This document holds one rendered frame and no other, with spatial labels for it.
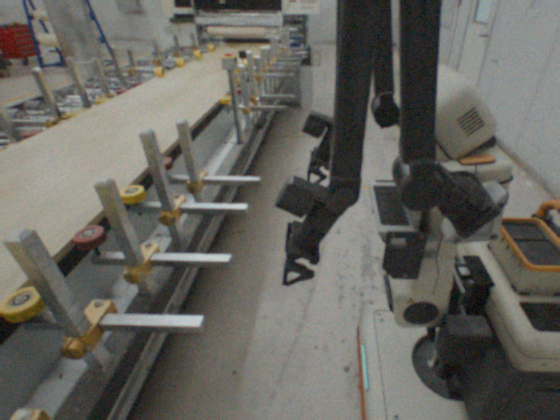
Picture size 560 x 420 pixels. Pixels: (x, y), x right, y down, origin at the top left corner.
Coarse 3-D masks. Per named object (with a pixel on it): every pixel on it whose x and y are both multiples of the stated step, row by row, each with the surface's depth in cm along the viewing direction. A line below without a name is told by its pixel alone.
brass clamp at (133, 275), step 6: (144, 246) 104; (156, 246) 105; (144, 252) 102; (150, 252) 102; (156, 252) 105; (144, 264) 98; (150, 264) 101; (126, 270) 97; (132, 270) 96; (138, 270) 96; (144, 270) 98; (150, 270) 102; (126, 276) 95; (132, 276) 95; (138, 276) 96; (144, 276) 97; (126, 282) 97; (132, 282) 97; (138, 282) 97
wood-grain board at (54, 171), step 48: (240, 48) 418; (144, 96) 225; (192, 96) 227; (48, 144) 154; (96, 144) 155; (0, 192) 117; (48, 192) 118; (0, 240) 95; (48, 240) 96; (0, 288) 80
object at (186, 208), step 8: (136, 208) 121; (144, 208) 121; (152, 208) 121; (160, 208) 121; (184, 208) 121; (192, 208) 121; (200, 208) 121; (208, 208) 121; (216, 208) 120; (224, 208) 120; (232, 208) 120; (240, 208) 120
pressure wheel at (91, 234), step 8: (80, 232) 98; (88, 232) 97; (96, 232) 98; (104, 232) 99; (80, 240) 95; (88, 240) 95; (96, 240) 96; (104, 240) 99; (80, 248) 96; (88, 248) 96; (96, 248) 101
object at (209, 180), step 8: (168, 176) 144; (176, 176) 144; (184, 176) 144; (208, 176) 144; (216, 176) 145; (224, 176) 145; (232, 176) 145; (208, 184) 144; (216, 184) 144; (224, 184) 144; (232, 184) 144; (240, 184) 144; (248, 184) 143; (256, 184) 143
